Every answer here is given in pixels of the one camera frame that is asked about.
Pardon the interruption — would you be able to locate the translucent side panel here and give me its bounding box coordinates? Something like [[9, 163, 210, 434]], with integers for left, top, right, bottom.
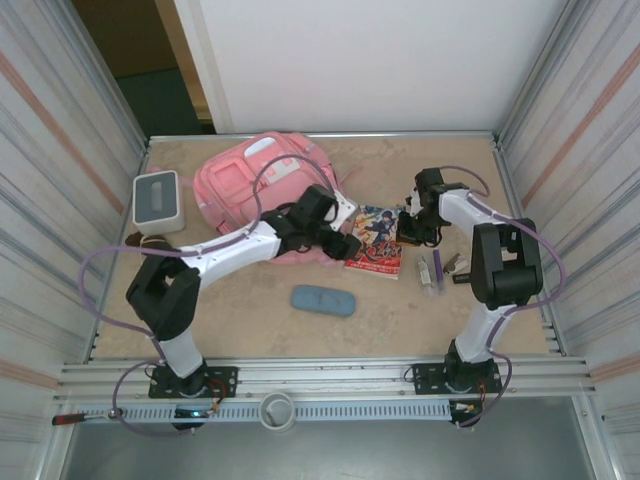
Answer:
[[0, 0, 151, 480], [492, 0, 640, 480]]

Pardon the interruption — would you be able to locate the aluminium table edge bar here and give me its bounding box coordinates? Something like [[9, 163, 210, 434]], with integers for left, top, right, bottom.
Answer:
[[146, 130, 502, 147]]

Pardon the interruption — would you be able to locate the white door frame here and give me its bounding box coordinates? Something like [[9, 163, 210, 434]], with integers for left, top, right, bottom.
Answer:
[[154, 0, 236, 135]]

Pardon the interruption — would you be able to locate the blue-grey pencil case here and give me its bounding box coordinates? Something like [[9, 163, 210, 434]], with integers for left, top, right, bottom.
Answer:
[[290, 284, 357, 319]]

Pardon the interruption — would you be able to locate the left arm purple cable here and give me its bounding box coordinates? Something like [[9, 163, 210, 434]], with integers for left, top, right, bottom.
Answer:
[[79, 154, 332, 437]]

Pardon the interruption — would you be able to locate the red-handled screwdriver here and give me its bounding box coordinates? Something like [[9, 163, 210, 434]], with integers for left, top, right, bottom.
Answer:
[[52, 408, 125, 426]]

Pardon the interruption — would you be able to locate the aluminium mounting rail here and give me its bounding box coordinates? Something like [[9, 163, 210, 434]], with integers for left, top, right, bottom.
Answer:
[[58, 355, 599, 402]]

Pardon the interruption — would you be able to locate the pink backpack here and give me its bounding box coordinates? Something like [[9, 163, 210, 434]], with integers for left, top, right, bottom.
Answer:
[[148, 130, 364, 267]]

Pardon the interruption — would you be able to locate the white slotted cable duct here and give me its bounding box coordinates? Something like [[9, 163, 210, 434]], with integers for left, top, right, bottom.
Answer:
[[117, 402, 457, 422]]

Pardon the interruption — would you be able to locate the brown piece with white band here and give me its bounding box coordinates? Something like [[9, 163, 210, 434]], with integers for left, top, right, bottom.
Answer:
[[139, 236, 174, 254]]

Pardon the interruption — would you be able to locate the grey round cup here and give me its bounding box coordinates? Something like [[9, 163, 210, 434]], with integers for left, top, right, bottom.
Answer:
[[259, 392, 296, 430]]

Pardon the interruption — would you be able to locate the purple pen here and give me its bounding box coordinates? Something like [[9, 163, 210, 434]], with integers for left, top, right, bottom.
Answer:
[[431, 249, 445, 297]]

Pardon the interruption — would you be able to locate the white tissue box grey top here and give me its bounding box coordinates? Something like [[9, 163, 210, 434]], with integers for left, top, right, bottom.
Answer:
[[132, 169, 186, 236]]

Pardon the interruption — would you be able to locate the grey metal shelf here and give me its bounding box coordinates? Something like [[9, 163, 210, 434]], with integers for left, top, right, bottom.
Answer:
[[37, 397, 621, 480]]

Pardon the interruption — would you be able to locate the colourful manga comic book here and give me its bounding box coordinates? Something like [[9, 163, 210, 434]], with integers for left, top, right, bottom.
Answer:
[[343, 203, 405, 281]]

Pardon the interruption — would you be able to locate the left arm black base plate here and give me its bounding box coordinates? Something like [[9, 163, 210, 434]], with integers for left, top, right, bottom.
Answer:
[[148, 366, 239, 400]]

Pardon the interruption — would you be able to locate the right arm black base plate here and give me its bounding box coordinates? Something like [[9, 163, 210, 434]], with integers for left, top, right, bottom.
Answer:
[[410, 362, 503, 396]]

